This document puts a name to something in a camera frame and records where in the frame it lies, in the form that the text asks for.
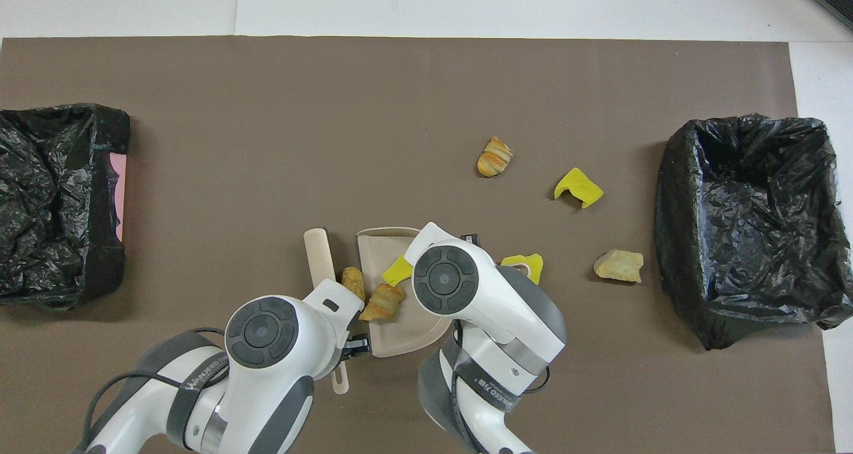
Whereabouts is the orange striped croissant piece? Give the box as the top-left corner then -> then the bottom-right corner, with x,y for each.
476,136 -> 514,179
359,283 -> 407,323

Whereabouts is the brown fried nugget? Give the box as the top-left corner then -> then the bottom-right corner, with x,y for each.
341,266 -> 367,301

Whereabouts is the yellow sponge wedge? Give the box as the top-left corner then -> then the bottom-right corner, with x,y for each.
500,253 -> 544,286

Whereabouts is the yellow sponge block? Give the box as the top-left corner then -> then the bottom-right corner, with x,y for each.
381,255 -> 415,288

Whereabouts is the beige plastic dustpan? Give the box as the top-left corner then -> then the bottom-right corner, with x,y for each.
357,226 -> 536,359

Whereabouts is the notched yellow sponge piece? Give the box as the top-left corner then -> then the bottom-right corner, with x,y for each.
553,167 -> 604,210

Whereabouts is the beige bread chunk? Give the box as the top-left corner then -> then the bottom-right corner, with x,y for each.
593,249 -> 645,283

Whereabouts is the black plastic bin liner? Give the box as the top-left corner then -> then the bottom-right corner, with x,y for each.
0,103 -> 132,311
654,113 -> 853,351

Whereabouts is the pink plastic bin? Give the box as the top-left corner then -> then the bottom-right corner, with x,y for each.
107,153 -> 127,243

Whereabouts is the brown table mat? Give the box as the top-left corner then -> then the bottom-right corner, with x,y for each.
0,36 -> 837,454

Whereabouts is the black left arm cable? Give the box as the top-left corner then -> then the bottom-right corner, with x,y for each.
80,367 -> 234,454

